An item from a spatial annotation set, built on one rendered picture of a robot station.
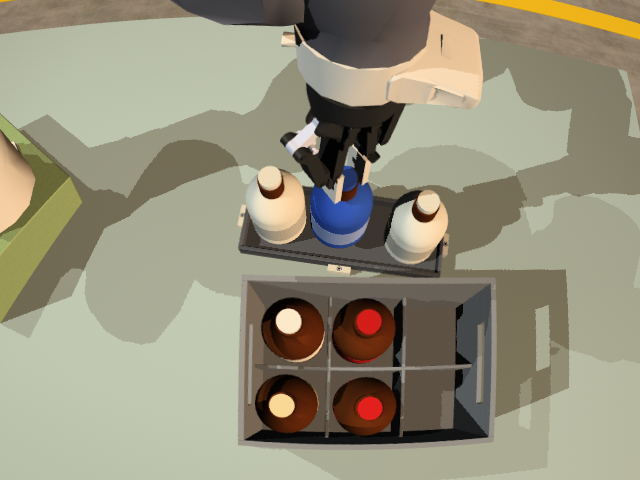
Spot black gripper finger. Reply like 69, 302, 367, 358
280, 117, 361, 204
347, 103, 406, 185

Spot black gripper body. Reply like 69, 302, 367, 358
306, 83, 401, 139

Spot blue bottle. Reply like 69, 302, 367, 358
310, 166, 373, 249

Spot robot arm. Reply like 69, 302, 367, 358
0, 0, 483, 233

